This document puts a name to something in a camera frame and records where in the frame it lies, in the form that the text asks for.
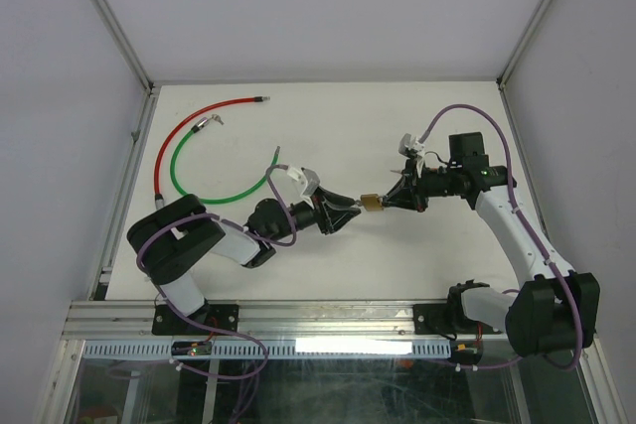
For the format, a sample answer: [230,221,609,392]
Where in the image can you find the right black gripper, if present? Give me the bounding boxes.
[382,158,462,212]

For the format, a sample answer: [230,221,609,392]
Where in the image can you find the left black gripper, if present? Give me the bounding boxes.
[268,187,361,243]

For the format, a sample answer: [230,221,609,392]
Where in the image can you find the large brass padlock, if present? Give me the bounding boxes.
[356,194,385,212]

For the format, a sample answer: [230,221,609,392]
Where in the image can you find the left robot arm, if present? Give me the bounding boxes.
[126,188,362,336]

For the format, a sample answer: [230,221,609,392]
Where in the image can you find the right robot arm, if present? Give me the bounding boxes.
[381,132,600,357]

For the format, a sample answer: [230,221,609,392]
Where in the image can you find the green lock keys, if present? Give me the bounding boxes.
[209,114,225,125]

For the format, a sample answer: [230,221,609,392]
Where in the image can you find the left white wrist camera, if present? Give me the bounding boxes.
[286,166,320,206]

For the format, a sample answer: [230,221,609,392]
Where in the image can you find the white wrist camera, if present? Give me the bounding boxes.
[286,166,320,206]
[398,133,425,173]

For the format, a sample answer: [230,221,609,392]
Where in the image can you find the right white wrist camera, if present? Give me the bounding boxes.
[398,133,425,173]

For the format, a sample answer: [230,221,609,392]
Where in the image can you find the right black mount plate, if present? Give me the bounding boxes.
[412,303,453,336]

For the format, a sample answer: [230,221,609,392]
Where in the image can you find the black mount plate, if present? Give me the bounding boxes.
[151,302,239,337]
[412,303,453,336]

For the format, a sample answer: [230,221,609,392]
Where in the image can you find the left black mount plate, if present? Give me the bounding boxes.
[151,302,239,337]

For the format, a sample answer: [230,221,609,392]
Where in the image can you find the red cable lock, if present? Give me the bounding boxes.
[153,95,269,209]

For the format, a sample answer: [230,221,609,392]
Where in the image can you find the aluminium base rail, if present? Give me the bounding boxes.
[62,297,595,344]

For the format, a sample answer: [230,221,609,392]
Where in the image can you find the slotted cable duct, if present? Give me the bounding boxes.
[83,337,451,360]

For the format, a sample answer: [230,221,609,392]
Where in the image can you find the right aluminium frame post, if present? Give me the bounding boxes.
[497,0,555,89]

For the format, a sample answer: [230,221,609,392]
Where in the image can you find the aluminium frame post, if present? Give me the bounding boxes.
[497,0,555,89]
[89,0,154,92]

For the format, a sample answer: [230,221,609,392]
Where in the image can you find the left aluminium frame post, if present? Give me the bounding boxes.
[89,0,154,92]

